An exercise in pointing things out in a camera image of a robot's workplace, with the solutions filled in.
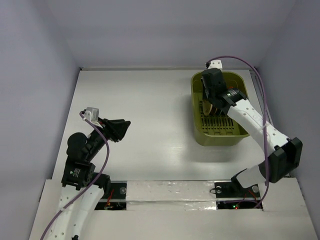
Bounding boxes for purple cable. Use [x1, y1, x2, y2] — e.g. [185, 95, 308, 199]
[219, 55, 273, 209]
[39, 111, 111, 240]

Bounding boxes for yellow patterned plate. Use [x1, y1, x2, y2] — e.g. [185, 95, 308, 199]
[210, 106, 221, 116]

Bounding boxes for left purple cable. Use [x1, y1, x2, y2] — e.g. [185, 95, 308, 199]
[39, 111, 111, 240]

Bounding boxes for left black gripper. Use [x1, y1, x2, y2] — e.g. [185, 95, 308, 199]
[85, 115, 131, 160]

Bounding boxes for beige patterned plate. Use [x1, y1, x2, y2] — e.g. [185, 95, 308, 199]
[202, 99, 213, 116]

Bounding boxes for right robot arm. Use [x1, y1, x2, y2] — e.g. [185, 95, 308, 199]
[201, 68, 303, 196]

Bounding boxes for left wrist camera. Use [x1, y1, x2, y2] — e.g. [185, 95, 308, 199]
[83, 107, 100, 123]

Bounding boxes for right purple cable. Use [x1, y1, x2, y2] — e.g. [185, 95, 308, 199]
[219, 55, 273, 209]

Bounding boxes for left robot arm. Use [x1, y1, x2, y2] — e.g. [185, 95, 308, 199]
[40, 118, 131, 240]

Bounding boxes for olive green dish rack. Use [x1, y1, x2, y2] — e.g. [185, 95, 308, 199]
[190, 72, 249, 147]

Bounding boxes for silver tape strip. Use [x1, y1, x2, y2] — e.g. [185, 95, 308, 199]
[125, 180, 217, 211]

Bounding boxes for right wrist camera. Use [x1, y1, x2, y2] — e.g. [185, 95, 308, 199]
[205, 59, 223, 70]

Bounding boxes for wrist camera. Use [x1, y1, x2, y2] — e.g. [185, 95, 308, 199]
[205, 59, 223, 70]
[83, 107, 100, 123]

